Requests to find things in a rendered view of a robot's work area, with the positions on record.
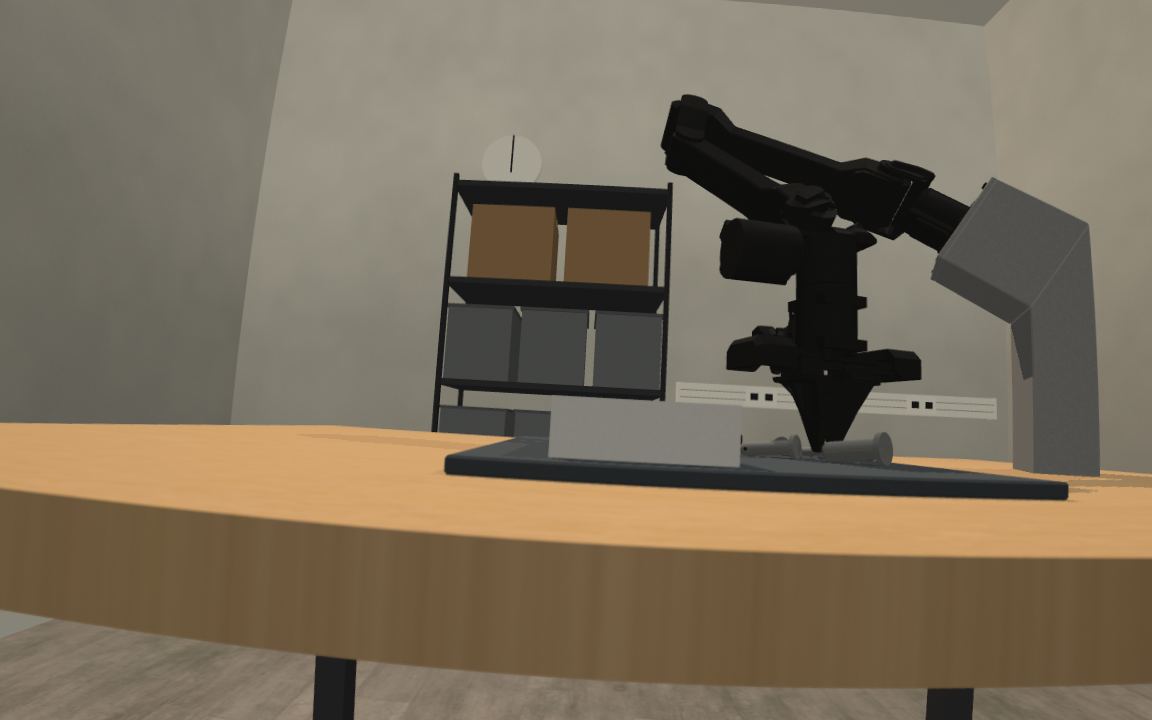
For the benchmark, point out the cream headed pin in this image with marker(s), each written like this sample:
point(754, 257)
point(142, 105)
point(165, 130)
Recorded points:
point(790, 447)
point(783, 438)

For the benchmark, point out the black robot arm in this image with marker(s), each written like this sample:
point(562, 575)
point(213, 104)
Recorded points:
point(758, 249)

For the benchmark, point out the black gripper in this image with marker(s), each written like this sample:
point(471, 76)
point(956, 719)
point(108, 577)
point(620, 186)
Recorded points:
point(826, 324)

